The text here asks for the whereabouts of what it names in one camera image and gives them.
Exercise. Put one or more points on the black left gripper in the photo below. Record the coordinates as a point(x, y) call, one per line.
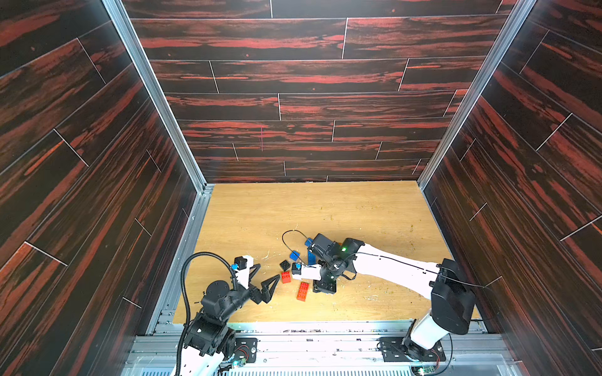
point(262, 295)

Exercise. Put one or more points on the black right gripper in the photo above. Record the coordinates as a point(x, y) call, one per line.
point(322, 271)

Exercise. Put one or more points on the red long brick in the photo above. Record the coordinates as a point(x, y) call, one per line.
point(303, 291)

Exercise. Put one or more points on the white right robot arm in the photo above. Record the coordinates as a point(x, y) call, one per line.
point(451, 297)

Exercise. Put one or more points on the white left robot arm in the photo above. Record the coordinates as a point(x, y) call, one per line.
point(206, 340)

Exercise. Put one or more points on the red tall square brick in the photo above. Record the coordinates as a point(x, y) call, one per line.
point(286, 277)

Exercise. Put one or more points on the black square brick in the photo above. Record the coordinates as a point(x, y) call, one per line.
point(285, 265)

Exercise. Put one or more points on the blue long brick near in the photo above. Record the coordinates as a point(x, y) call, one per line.
point(311, 258)

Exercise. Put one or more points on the aluminium front base rails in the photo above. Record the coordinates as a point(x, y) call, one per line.
point(360, 348)

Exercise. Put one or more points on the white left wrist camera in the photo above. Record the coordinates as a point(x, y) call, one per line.
point(242, 266)

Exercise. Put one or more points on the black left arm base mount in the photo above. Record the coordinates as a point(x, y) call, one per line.
point(243, 351)

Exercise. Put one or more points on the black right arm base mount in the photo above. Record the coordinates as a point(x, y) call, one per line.
point(404, 349)

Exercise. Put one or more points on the aluminium frame rail left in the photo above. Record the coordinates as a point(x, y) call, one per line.
point(163, 314)

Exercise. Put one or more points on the aluminium frame rail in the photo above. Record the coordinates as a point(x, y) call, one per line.
point(163, 314)
point(508, 33)

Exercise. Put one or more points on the aluminium frame rail right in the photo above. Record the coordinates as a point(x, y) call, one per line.
point(508, 33)

